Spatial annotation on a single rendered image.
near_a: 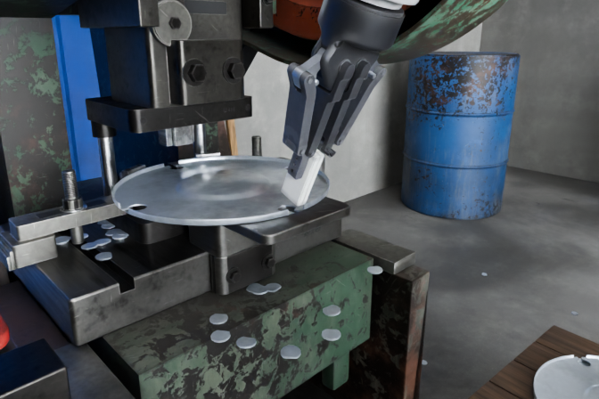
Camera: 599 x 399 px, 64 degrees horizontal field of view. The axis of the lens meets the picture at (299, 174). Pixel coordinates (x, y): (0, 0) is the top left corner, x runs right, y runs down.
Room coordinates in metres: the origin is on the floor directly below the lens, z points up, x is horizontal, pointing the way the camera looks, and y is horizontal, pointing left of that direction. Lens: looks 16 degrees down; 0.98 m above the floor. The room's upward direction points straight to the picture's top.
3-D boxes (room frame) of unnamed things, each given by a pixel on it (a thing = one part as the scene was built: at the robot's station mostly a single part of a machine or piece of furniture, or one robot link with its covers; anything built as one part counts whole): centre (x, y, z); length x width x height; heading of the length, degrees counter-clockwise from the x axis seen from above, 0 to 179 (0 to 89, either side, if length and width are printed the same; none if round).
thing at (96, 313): (0.73, 0.19, 0.68); 0.45 x 0.30 x 0.06; 134
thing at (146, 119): (0.73, 0.19, 0.86); 0.20 x 0.16 x 0.05; 134
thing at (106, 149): (0.71, 0.29, 0.81); 0.02 x 0.02 x 0.14
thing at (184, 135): (0.72, 0.18, 0.84); 0.05 x 0.03 x 0.04; 134
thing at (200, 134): (0.83, 0.18, 0.81); 0.02 x 0.02 x 0.14
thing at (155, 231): (0.73, 0.19, 0.72); 0.20 x 0.16 x 0.03; 134
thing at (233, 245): (0.60, 0.07, 0.72); 0.25 x 0.14 x 0.14; 44
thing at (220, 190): (0.63, 0.10, 0.78); 0.29 x 0.29 x 0.01
